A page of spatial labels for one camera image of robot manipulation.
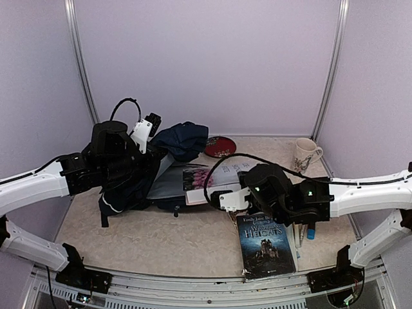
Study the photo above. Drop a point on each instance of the white cartoon mug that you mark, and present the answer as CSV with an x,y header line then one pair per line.
x,y
306,152

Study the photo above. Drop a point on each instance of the red floral round plate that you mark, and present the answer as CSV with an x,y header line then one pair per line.
x,y
219,147

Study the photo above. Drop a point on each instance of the white marker pen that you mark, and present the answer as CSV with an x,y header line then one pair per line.
x,y
301,235

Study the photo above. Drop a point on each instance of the blue white workbook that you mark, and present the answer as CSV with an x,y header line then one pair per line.
x,y
294,238

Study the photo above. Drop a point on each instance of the aluminium frame post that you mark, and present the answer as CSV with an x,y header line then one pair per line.
x,y
79,59
333,67

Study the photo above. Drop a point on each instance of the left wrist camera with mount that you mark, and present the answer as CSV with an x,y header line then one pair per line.
x,y
144,129

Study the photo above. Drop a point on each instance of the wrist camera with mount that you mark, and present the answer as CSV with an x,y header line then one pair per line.
x,y
144,129
231,201

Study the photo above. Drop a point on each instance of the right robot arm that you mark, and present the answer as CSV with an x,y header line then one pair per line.
x,y
267,188

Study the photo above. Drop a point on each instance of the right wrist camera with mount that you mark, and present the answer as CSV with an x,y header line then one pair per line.
x,y
231,201

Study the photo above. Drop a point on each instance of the left aluminium frame post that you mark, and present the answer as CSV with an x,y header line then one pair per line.
x,y
79,59

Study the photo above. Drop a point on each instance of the right aluminium frame post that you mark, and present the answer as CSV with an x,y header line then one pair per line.
x,y
333,67

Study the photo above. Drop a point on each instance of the navy blue student backpack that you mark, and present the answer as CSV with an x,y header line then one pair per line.
x,y
179,144

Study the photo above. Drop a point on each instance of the blue capped black marker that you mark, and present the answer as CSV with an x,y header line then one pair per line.
x,y
310,234

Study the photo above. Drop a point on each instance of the pink Warm Chord book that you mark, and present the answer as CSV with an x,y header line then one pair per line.
x,y
195,197

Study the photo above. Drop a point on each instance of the front aluminium rail base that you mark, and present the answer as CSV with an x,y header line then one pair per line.
x,y
202,281

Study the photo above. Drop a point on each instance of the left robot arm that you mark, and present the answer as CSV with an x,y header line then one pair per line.
x,y
113,158

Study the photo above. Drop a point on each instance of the dark Wuthering Heights book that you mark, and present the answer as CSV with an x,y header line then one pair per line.
x,y
267,248

